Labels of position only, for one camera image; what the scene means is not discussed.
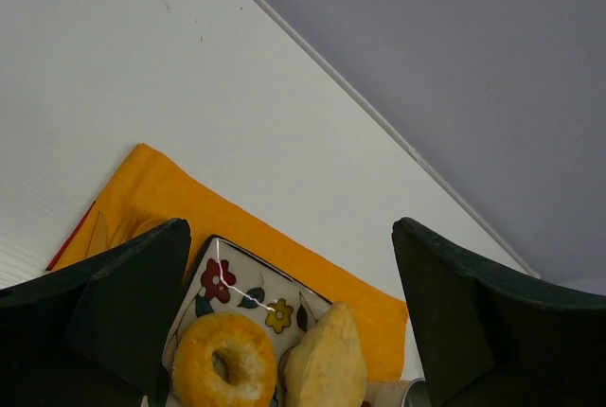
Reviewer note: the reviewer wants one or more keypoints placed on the triangular pastry bread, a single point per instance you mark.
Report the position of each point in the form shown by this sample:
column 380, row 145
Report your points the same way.
column 327, row 368

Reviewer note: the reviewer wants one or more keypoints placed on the square floral plate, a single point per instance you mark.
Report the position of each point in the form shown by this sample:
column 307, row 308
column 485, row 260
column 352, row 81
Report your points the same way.
column 226, row 277

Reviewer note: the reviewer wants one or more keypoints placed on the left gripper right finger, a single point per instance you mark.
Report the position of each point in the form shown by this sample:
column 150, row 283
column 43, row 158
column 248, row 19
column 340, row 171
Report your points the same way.
column 488, row 335

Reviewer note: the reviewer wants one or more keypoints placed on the small metal cup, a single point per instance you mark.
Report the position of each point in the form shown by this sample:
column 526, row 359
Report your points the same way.
column 399, row 393

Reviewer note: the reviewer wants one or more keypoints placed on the orange plastic spoon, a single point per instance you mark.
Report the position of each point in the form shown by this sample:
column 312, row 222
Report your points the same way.
column 143, row 227

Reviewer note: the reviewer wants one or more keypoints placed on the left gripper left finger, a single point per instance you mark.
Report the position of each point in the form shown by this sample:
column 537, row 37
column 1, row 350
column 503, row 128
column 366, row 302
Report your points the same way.
column 93, row 333

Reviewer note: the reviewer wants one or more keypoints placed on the orange cartoon placemat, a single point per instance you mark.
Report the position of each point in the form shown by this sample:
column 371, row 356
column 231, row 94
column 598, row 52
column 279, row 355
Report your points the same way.
column 148, row 185

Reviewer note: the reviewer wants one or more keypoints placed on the golden bagel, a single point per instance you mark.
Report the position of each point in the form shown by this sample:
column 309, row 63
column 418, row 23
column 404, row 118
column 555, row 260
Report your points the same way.
column 224, row 359

